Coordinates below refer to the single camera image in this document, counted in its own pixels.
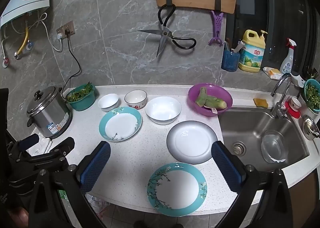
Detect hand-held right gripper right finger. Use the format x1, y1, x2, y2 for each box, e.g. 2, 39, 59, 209
211, 140, 293, 228

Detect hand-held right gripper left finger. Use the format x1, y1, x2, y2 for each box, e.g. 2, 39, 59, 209
27, 140, 112, 228

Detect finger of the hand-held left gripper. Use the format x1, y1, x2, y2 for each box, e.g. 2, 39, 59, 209
18, 134, 40, 153
25, 137, 75, 166

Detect white plate with dark rim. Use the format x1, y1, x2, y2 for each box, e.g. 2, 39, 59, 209
166, 120, 218, 165

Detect teal floral plate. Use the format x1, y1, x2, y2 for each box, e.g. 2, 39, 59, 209
99, 107, 142, 142
147, 162, 208, 217

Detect small white bowl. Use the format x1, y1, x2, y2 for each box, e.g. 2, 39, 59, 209
97, 93, 119, 112

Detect white bowl with pink flowers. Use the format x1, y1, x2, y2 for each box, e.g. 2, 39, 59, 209
124, 90, 148, 110

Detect large white bowl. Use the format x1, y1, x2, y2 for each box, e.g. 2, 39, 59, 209
145, 96, 182, 125

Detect white cloth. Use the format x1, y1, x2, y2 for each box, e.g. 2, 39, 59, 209
27, 135, 54, 156

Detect stainless steel rice cooker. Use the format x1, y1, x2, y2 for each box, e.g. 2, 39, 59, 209
26, 86, 73, 140

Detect crumpled plastic bag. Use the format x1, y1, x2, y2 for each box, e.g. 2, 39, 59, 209
85, 193, 110, 208

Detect stainless steel sink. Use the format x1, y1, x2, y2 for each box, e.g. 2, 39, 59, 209
219, 108, 310, 171

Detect teal plastic basin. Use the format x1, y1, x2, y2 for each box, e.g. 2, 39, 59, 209
65, 84, 97, 112

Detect clear glass bowl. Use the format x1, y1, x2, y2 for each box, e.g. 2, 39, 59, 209
261, 130, 289, 163

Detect leafy green vegetables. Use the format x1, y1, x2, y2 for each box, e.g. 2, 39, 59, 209
65, 82, 93, 102

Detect green lettuce stem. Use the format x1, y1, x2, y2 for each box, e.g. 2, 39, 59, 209
205, 98, 227, 111
197, 87, 209, 107

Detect purple plastic basin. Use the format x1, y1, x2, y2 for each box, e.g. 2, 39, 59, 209
188, 83, 233, 117

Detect chrome faucet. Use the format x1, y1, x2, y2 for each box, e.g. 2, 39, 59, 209
270, 73, 293, 118

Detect red mat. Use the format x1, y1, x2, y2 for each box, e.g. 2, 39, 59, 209
285, 98, 302, 118

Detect small steel bowl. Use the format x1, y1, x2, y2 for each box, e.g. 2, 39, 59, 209
302, 115, 320, 141

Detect small patterned cup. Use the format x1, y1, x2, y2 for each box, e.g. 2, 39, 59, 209
290, 97, 302, 111

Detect yellow packaged sponge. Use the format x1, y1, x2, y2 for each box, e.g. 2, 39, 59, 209
262, 67, 282, 80

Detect blue utensil holder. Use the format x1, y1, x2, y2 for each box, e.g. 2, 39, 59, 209
221, 49, 241, 71

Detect chopped green vegetables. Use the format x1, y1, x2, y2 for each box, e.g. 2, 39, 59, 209
306, 82, 320, 110

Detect white holder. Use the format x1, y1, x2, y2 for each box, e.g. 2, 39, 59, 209
291, 74, 307, 87

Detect teal colander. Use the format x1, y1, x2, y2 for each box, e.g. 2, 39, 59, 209
304, 79, 320, 115

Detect yellow dish soap bottle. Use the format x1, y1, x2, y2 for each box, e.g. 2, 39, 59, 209
238, 30, 268, 73

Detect white spray bottle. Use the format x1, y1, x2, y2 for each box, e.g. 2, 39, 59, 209
279, 38, 297, 75

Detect purple peeler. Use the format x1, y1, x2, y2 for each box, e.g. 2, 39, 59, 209
209, 10, 224, 46

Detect braided metal hose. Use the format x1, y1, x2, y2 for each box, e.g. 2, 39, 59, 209
1, 39, 10, 68

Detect yellow gas hose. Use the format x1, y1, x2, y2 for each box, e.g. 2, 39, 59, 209
14, 18, 29, 60

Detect white power cable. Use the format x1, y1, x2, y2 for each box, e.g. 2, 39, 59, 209
32, 13, 63, 52

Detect black power cable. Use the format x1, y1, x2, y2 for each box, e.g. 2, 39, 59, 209
61, 29, 82, 96

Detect wall socket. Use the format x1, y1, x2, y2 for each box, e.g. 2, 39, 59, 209
56, 20, 75, 37

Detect white handled brush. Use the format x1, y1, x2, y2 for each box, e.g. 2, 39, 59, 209
231, 40, 247, 53

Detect black handled kitchen scissors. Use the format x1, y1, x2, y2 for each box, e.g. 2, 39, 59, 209
137, 4, 197, 58

